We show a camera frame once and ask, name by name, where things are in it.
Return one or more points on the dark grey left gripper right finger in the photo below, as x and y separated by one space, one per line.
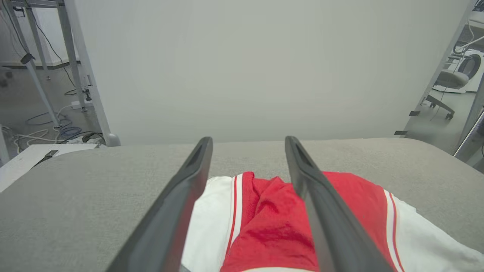
332 226

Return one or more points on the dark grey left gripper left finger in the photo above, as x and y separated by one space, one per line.
166 211

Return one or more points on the red white basketball jersey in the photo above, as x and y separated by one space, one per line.
272 226

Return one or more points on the black tape strip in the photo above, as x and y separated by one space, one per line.
414 113
401 132

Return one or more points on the white power strip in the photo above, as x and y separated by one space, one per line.
81 104

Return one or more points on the white partition panel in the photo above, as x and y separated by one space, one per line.
257 68

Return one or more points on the grey office chair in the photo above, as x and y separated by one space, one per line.
450 80

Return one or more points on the white washing machine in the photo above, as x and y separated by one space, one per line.
477 81

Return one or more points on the chrome metal rail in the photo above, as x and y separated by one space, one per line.
470 130

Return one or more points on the grey metal desk frame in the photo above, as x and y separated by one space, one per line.
36 71

